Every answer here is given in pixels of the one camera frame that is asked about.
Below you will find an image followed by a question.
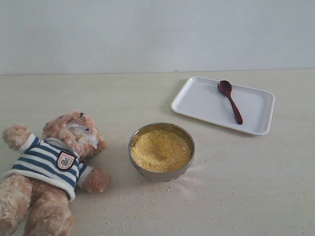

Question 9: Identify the dark red wooden spoon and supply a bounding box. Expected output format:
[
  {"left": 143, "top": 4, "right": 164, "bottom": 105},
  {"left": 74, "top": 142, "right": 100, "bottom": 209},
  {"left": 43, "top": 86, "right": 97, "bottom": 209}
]
[{"left": 217, "top": 80, "right": 243, "bottom": 125}]

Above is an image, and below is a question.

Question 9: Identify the pink teddy bear striped sweater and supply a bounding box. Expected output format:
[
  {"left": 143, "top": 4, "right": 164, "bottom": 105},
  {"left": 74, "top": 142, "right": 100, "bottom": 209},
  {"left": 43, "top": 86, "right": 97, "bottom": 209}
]
[{"left": 0, "top": 111, "right": 111, "bottom": 236}]

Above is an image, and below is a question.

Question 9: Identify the steel bowl of yellow grain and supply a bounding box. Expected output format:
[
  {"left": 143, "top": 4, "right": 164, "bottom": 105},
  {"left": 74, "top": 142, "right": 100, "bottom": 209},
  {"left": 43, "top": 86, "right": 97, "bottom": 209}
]
[{"left": 128, "top": 122, "right": 195, "bottom": 182}]

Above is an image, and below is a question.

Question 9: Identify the white rectangular plastic tray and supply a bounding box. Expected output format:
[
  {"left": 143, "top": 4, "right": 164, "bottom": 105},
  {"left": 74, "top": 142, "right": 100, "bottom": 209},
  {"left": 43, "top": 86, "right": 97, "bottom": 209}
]
[{"left": 171, "top": 76, "right": 275, "bottom": 135}]

